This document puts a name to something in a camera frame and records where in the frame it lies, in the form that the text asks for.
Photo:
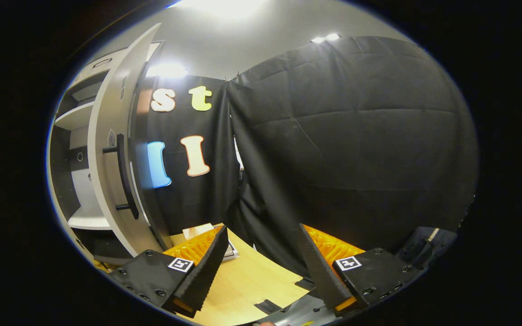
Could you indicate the black tape strip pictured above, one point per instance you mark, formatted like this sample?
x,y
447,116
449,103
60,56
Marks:
x,y
305,284
268,306

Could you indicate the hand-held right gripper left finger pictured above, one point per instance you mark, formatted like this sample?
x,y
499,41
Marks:
x,y
204,276

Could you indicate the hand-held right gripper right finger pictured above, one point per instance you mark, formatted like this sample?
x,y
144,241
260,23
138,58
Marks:
x,y
322,276

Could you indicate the long ceiling light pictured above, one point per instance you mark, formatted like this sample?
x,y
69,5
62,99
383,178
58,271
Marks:
x,y
224,5
325,37
166,70

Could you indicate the white cardboard box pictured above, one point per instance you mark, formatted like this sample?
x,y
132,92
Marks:
x,y
197,231

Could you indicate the dark blue fabric item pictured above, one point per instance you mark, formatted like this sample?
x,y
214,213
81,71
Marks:
x,y
424,246

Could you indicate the grey cabinet door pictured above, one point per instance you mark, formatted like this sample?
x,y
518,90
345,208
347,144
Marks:
x,y
107,117

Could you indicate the black backdrop cloth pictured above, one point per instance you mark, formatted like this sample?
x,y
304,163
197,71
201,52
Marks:
x,y
184,199
356,158

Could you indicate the grey cabinet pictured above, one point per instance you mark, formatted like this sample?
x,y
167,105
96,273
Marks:
x,y
82,117

